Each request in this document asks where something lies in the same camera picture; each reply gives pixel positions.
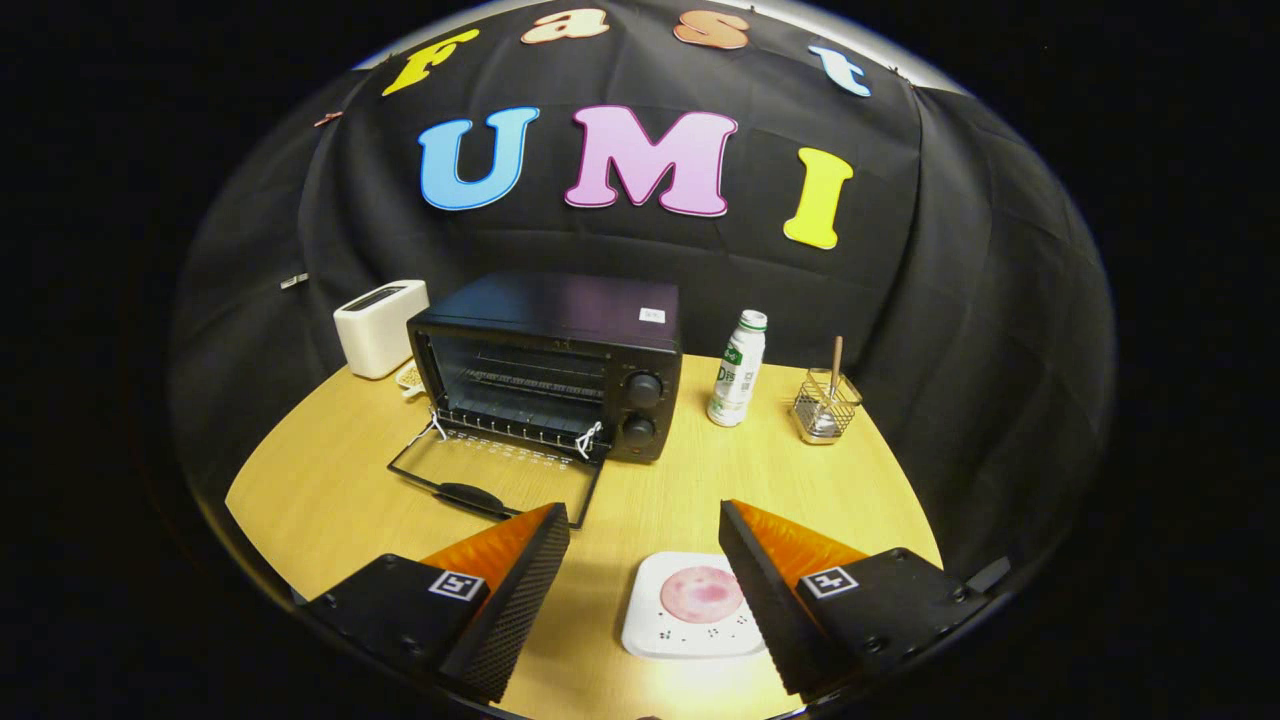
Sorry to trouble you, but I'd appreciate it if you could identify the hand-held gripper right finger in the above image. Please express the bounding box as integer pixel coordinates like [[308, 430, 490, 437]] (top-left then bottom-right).
[[718, 499, 1003, 701]]

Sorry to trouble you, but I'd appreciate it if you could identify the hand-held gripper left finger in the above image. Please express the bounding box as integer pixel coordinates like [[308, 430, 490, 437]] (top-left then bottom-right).
[[300, 502, 571, 704]]

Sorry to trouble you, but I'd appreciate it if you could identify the pink ham slice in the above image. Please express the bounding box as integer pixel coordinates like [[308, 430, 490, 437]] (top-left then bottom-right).
[[660, 566, 746, 624]]

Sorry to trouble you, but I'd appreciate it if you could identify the white square plate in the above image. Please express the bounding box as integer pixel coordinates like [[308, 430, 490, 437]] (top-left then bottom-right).
[[621, 551, 769, 661]]

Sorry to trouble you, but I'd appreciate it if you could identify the black toaster oven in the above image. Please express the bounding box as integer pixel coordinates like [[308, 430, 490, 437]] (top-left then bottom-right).
[[387, 270, 685, 529]]

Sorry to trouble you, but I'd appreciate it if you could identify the white bread toaster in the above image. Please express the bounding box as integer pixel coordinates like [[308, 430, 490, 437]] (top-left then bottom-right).
[[333, 279, 431, 381]]

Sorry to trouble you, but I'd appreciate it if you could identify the white bottle green label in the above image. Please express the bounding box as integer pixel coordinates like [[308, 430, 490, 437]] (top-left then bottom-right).
[[706, 309, 769, 429]]

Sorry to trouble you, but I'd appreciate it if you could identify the wire utensil holder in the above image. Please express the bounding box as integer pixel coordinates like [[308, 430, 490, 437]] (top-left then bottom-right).
[[793, 368, 863, 446]]

